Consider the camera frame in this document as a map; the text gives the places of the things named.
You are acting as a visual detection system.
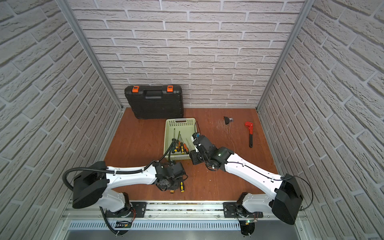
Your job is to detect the black yellow button screwdriver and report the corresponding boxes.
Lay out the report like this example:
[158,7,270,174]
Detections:
[180,182,185,193]

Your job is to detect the black yellow slanted screwdriver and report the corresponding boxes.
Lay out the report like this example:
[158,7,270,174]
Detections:
[181,137,190,155]

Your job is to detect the green black screwdriver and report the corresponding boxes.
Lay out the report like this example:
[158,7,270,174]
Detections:
[171,129,177,154]

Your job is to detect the small orange screwdriver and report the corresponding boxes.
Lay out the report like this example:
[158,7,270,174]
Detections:
[174,133,181,152]

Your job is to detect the orange handle screwdriver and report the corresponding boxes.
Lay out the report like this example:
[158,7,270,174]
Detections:
[186,139,193,152]

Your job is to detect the black yellow short screwdriver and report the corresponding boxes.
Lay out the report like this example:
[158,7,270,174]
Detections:
[180,136,185,155]

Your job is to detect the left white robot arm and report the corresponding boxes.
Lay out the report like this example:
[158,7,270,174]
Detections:
[72,161,188,218]

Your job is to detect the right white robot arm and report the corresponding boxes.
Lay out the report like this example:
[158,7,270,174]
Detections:
[190,133,304,225]

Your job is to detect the light green plastic bin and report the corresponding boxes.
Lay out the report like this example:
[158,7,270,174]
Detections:
[164,118,196,152]

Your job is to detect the small black metal part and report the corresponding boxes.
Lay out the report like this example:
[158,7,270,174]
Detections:
[224,116,234,125]

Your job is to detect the red pipe wrench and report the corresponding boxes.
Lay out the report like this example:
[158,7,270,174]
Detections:
[245,122,254,148]

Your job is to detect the black plastic tool case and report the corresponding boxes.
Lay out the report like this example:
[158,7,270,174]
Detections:
[124,85,184,120]

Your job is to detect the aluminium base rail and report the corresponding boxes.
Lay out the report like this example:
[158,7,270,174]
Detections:
[49,199,313,240]

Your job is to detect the right thin black cable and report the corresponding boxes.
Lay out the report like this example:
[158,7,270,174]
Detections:
[281,175,314,212]

